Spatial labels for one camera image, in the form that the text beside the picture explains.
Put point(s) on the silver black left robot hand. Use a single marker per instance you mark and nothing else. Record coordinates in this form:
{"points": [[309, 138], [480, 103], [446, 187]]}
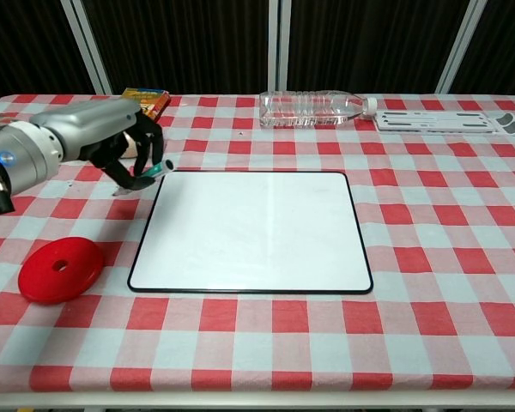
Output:
{"points": [[94, 124]]}

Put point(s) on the green and white marker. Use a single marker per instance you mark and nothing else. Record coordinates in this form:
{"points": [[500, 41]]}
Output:
{"points": [[159, 170]]}

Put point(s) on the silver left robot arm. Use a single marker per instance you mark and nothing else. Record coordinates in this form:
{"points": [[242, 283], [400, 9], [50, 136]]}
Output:
{"points": [[17, 159]]}

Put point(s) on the mayonnaise squeeze bottle blue cap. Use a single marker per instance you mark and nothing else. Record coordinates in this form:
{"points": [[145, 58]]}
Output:
{"points": [[130, 147]]}

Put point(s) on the yellow orange cardboard box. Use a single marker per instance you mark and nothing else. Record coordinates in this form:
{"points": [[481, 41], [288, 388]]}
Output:
{"points": [[152, 103]]}

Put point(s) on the red round disc with hole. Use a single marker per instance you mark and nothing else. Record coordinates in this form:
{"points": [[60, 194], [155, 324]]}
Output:
{"points": [[47, 279]]}

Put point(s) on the clear plastic water bottle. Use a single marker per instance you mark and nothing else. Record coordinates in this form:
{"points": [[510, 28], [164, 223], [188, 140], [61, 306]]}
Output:
{"points": [[309, 109]]}

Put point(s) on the red white checkered tablecloth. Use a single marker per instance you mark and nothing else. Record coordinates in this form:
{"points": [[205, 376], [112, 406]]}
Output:
{"points": [[283, 335]]}

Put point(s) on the white folding stand grey pads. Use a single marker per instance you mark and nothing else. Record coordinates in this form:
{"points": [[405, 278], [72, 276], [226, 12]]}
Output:
{"points": [[446, 121]]}

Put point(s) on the white metal frame post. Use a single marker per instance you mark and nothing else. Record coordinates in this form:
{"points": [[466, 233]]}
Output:
{"points": [[90, 45], [279, 45], [459, 45]]}

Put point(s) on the white dry-erase board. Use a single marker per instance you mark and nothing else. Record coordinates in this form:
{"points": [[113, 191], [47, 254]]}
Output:
{"points": [[251, 232]]}

